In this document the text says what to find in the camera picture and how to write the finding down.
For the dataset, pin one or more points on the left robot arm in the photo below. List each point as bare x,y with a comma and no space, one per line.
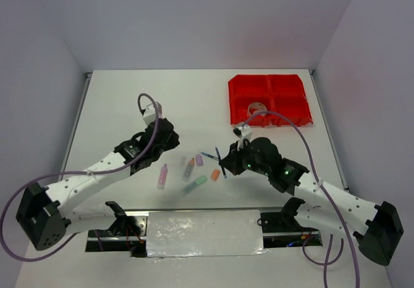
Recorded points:
48,214

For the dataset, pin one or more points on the pink highlighter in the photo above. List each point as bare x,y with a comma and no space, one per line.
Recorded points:
162,177

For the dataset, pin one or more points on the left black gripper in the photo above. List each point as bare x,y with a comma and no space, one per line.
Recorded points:
174,140

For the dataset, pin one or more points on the orange-tip grey highlighter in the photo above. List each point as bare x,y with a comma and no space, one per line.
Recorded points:
188,170

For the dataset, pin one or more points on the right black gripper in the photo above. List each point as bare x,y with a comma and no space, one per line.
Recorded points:
231,161

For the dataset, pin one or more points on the green highlighter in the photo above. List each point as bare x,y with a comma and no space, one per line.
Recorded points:
193,185

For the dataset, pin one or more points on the dark blue pen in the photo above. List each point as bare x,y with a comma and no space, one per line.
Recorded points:
220,162

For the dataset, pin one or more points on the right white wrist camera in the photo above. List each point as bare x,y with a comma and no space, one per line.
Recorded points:
243,132

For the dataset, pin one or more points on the silver foil covered plate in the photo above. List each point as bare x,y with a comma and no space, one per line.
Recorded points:
204,233

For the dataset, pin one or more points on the blue pen with label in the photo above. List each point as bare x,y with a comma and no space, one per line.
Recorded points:
209,156

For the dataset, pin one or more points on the purple highlighter cap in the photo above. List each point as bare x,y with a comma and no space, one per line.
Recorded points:
199,160

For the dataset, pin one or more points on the large silver tape roll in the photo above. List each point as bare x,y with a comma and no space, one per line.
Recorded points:
255,108

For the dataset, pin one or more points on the red compartment bin tray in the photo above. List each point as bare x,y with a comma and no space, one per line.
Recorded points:
281,93

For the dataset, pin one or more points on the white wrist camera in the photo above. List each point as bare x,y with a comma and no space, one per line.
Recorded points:
149,114
243,132

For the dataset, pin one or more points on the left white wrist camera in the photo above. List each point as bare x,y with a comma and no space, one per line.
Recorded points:
149,114

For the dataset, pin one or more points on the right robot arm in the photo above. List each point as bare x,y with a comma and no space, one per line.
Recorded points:
376,228

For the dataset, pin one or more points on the orange highlighter cap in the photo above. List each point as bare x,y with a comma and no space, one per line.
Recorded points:
215,174

